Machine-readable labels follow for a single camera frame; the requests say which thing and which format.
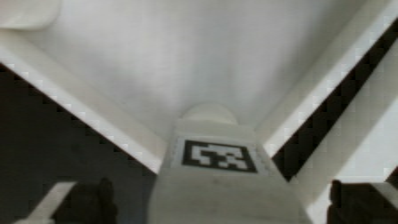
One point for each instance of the white square table top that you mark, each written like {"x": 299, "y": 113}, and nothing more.
{"x": 132, "y": 58}

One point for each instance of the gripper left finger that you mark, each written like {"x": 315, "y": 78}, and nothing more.
{"x": 76, "y": 204}

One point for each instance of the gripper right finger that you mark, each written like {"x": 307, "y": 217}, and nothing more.
{"x": 363, "y": 203}

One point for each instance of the white table leg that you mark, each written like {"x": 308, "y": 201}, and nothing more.
{"x": 219, "y": 185}

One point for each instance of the white U-shaped obstacle fence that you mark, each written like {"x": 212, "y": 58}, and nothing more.
{"x": 356, "y": 156}

